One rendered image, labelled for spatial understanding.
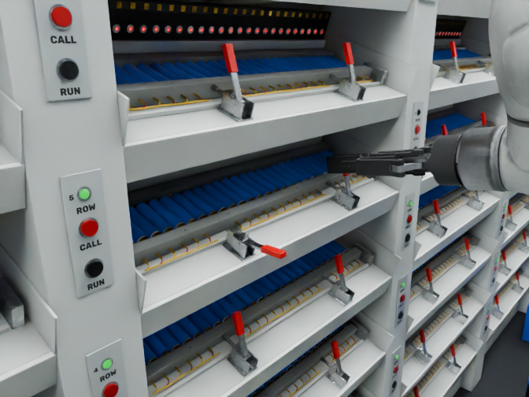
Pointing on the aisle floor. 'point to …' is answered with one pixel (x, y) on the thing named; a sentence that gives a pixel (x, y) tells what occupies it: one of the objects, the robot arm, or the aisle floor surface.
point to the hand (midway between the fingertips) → (347, 163)
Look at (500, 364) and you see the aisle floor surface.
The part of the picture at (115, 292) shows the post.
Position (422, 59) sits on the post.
